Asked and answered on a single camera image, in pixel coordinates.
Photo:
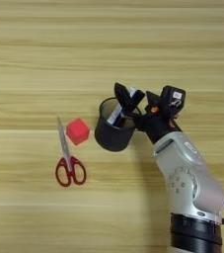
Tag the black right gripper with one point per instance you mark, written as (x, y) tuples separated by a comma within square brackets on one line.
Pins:
[(158, 126)]

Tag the black marker pen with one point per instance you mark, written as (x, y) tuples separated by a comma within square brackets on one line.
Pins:
[(139, 95)]

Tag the white pen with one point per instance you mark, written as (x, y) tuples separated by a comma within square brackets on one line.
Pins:
[(114, 116)]

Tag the black mesh pen cup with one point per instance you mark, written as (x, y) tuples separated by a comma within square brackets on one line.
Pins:
[(112, 138)]

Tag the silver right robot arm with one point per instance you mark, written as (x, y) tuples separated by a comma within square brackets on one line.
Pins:
[(189, 178)]

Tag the small black box white label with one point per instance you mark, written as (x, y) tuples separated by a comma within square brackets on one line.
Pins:
[(167, 95)]

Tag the red cube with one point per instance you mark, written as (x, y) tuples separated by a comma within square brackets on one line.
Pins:
[(77, 131)]

